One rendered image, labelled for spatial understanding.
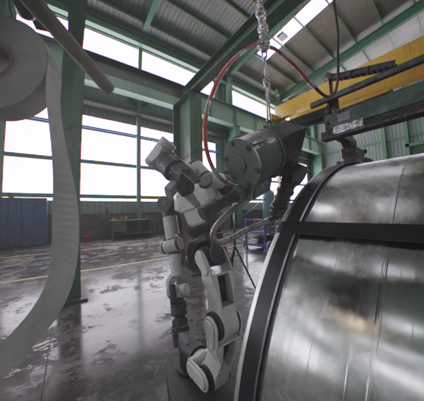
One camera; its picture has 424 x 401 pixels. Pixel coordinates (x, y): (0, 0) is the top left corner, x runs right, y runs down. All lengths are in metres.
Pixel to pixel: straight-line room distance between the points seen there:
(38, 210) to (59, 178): 9.21
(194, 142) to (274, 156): 3.61
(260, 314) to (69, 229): 0.38
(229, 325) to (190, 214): 0.61
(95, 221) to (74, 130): 6.99
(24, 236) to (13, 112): 9.32
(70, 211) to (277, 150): 0.49
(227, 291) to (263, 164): 0.81
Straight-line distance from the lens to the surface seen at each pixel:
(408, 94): 1.52
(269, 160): 0.54
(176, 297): 1.17
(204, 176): 0.90
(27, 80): 0.44
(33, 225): 9.65
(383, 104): 1.53
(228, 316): 1.14
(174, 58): 14.02
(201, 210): 0.54
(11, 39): 0.49
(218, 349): 1.18
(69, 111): 3.60
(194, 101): 4.50
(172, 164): 0.67
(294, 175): 0.68
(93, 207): 10.31
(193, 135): 4.16
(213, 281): 1.06
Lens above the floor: 1.22
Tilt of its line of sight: 3 degrees up
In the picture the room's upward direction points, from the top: 1 degrees counter-clockwise
